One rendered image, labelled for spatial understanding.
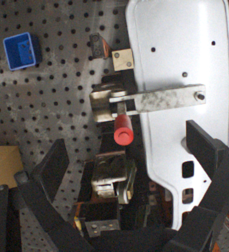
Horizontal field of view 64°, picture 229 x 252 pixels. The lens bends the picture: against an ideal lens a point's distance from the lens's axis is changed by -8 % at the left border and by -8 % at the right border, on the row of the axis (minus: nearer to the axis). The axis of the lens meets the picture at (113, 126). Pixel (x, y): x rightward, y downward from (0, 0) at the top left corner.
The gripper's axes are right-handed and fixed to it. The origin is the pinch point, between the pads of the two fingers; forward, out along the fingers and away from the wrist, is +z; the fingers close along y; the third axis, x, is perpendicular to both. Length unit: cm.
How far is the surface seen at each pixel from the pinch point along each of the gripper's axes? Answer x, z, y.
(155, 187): -47, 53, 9
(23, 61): 14, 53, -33
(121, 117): 1.1, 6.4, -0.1
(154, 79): 2.9, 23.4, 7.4
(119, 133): 0.5, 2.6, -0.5
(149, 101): 0.2, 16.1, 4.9
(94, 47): 10.0, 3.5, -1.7
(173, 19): 14.4, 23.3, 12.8
